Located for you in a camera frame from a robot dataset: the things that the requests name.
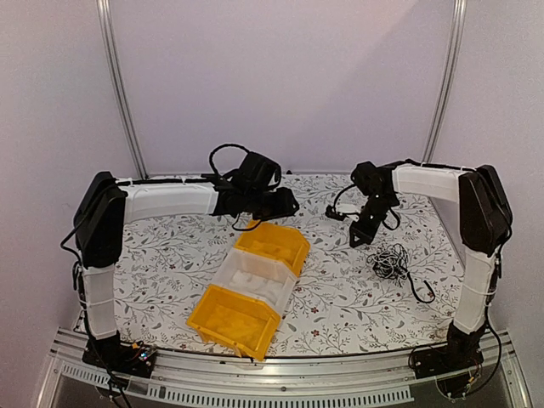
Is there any yellow plastic bin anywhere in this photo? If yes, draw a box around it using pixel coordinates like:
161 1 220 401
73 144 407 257
186 285 281 361
234 220 310 277

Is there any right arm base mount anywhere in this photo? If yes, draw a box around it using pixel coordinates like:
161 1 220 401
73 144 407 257
408 346 484 400

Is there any near yellow plastic bin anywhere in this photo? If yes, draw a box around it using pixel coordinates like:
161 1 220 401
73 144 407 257
186 285 281 361

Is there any black cable bundle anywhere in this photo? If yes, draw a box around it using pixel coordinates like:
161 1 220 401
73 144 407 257
366 243 411 281

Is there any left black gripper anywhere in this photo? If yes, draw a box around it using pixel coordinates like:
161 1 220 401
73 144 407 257
246 187 300 223

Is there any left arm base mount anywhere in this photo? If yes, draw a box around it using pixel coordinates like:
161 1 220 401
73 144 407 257
82 338 156 378

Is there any front aluminium rail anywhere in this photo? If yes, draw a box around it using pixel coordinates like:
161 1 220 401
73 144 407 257
36 329 533 407

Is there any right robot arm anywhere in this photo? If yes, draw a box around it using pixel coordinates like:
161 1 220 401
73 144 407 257
349 160 513 377

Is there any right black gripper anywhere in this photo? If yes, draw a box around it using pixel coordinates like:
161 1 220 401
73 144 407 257
349 194 397 247

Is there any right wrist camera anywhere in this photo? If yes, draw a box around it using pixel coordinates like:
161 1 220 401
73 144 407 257
325 203 360 221

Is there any thick black cable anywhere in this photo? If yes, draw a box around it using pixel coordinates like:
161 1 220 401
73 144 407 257
405 271 437 304

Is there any right aluminium frame post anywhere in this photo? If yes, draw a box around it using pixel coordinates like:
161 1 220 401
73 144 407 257
422 0 468 162

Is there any aluminium frame post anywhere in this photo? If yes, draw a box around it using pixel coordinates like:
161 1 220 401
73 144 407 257
422 0 468 162
96 0 149 179

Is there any white translucent plastic bin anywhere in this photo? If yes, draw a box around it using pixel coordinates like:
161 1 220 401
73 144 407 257
211 248 297 315

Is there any left aluminium frame post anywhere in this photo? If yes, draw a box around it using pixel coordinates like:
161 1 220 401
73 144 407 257
96 0 149 179

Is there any floral patterned table mat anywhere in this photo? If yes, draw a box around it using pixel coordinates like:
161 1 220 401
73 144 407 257
90 174 464 357

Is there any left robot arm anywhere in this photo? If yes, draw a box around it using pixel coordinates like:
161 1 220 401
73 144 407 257
59 143 299 370

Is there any far yellow plastic bin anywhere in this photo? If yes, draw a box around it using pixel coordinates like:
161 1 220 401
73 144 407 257
234 220 310 277

